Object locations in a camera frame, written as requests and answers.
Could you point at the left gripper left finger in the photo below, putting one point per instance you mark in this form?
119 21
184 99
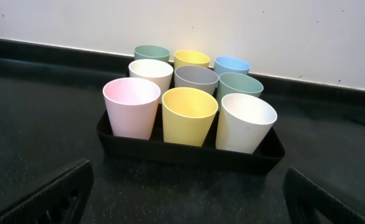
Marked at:
45 199

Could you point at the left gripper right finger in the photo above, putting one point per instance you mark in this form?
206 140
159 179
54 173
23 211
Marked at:
319 202

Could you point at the white cup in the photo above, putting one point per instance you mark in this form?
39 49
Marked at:
151 70
241 130

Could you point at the pink cup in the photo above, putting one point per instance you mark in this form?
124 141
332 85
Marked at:
132 110

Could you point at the black tray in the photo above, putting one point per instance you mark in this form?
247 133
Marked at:
185 157

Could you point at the green cup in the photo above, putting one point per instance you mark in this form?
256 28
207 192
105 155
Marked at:
152 52
239 83

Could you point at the yellow cup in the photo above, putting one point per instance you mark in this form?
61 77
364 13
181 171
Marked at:
192 58
186 123

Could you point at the blue cup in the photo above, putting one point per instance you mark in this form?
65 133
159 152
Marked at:
232 64

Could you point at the grey cup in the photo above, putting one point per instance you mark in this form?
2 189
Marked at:
196 76

